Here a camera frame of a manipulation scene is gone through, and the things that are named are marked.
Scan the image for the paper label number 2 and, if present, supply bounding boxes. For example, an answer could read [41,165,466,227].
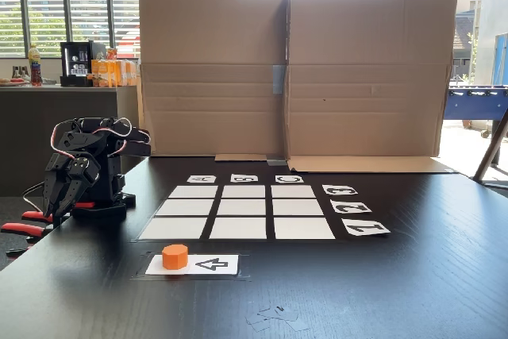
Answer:
[329,201,373,214]

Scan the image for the blue foosball table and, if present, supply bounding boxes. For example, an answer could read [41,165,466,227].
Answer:
[443,84,508,140]

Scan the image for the red-white servo cable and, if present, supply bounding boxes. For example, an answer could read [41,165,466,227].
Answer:
[49,117,133,162]

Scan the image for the black clamp red knob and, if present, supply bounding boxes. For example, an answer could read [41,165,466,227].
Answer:
[51,201,97,229]

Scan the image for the grey tape strip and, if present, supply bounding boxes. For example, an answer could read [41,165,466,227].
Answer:
[271,64,287,96]

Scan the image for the paper label number 3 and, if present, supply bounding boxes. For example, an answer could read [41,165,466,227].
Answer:
[321,184,359,197]

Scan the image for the thin base power cable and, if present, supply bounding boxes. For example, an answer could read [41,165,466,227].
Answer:
[21,182,47,213]

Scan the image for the iced tea bottle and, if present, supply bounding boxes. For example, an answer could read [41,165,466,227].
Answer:
[27,44,43,87]

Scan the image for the slanted wooden table leg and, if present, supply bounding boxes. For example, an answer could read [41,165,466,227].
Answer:
[472,110,508,183]

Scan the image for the clear plastic scraps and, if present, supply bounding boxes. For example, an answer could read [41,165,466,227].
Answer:
[244,305,310,333]

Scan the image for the brown cardboard box panel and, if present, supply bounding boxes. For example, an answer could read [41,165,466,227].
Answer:
[137,0,291,163]
[284,0,458,174]

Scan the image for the orange round token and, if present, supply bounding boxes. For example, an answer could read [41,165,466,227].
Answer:
[161,244,189,272]

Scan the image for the orange juice carton pack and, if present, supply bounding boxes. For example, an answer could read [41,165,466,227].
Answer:
[118,59,139,87]

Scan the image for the black glass-door cabinet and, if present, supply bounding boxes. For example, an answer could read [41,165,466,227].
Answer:
[60,40,107,88]

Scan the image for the white arrow paper sheet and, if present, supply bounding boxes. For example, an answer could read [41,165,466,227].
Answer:
[144,254,240,276]

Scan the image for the white nine-square grid sheet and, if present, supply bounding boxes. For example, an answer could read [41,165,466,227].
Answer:
[138,184,337,241]

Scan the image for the dark grey counter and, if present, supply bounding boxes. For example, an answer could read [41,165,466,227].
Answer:
[0,84,140,197]

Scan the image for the red-handled spring clamp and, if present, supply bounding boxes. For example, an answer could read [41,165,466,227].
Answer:
[21,210,55,224]
[0,222,55,257]

